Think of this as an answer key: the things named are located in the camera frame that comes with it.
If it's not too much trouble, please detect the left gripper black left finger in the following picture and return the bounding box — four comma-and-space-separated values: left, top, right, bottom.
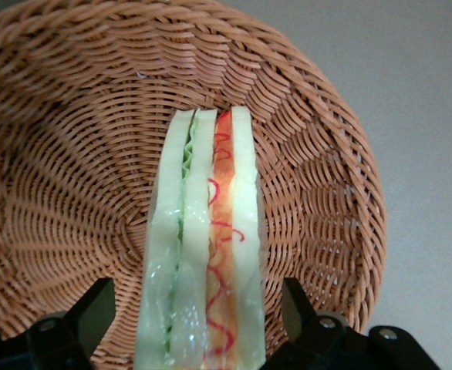
0, 277, 118, 370

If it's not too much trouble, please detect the triangular sandwich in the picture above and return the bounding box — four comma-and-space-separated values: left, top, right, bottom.
133, 106, 268, 370

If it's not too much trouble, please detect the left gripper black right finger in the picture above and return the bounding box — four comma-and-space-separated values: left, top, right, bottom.
264, 277, 443, 370

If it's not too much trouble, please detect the round brown wicker basket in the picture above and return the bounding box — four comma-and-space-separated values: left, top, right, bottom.
0, 0, 390, 370

